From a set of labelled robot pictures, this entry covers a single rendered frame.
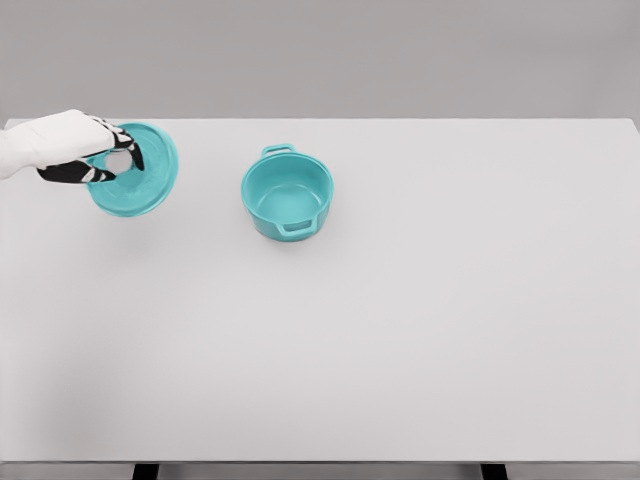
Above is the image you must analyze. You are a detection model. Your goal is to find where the white striped left robot hand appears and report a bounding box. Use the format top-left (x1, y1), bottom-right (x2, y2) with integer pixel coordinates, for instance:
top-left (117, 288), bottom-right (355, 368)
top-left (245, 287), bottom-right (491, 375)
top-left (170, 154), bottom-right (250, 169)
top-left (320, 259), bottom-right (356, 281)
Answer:
top-left (21, 109), bottom-right (146, 185)

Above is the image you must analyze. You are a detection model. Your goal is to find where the teal pot lid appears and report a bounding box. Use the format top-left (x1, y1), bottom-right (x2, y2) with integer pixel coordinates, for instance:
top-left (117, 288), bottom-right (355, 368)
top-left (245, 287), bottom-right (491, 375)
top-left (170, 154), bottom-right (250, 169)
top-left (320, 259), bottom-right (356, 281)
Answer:
top-left (85, 123), bottom-right (180, 219)

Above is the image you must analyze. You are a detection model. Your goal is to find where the teal pot with handles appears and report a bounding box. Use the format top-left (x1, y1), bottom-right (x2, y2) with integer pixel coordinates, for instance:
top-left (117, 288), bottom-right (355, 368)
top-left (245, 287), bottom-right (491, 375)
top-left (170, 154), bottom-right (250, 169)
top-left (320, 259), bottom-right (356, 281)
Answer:
top-left (240, 142), bottom-right (335, 243)

